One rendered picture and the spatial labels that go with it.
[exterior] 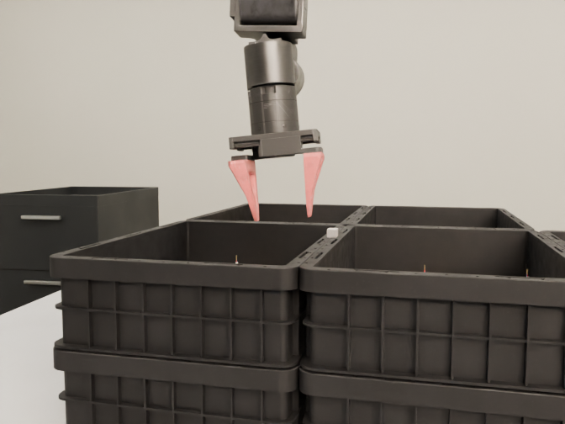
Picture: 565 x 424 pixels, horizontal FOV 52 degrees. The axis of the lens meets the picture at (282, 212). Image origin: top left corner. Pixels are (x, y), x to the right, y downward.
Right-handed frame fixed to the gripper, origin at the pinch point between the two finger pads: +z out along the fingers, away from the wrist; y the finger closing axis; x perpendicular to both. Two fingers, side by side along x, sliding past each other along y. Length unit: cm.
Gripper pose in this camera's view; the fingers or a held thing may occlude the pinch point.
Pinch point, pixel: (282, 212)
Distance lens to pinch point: 69.2
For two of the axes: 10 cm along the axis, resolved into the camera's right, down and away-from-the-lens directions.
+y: -9.9, 0.8, 1.3
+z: 0.9, 9.9, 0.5
